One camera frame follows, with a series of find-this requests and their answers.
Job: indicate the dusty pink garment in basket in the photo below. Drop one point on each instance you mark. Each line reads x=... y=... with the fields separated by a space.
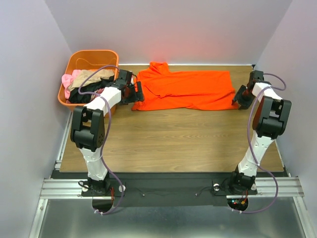
x=96 y=93

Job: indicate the black garment in basket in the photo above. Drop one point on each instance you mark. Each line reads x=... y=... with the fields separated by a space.
x=76 y=98

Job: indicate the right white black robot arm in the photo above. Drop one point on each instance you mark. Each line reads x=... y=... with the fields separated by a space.
x=264 y=126

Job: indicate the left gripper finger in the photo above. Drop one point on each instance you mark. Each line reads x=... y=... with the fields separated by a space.
x=130 y=99
x=139 y=92

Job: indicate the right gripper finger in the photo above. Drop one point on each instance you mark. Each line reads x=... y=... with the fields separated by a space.
x=240 y=93
x=235 y=102

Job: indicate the light pink garment in basket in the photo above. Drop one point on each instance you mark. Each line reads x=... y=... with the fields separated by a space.
x=67 y=80

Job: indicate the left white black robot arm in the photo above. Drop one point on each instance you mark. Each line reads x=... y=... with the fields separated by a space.
x=88 y=130

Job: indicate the orange t shirt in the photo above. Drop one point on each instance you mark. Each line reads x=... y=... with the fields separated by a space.
x=199 y=90

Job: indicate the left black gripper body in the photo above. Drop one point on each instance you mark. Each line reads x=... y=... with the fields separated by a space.
x=135 y=91

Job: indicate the beige garment in basket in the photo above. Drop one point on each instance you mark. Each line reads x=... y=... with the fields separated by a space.
x=86 y=78

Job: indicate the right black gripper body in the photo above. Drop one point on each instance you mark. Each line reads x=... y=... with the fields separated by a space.
x=242 y=97

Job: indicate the orange plastic laundry basket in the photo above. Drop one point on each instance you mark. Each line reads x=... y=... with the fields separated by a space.
x=81 y=64

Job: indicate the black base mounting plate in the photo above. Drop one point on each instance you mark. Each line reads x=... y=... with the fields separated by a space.
x=160 y=190

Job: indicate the aluminium extrusion rail frame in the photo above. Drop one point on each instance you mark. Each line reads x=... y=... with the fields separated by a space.
x=169 y=141

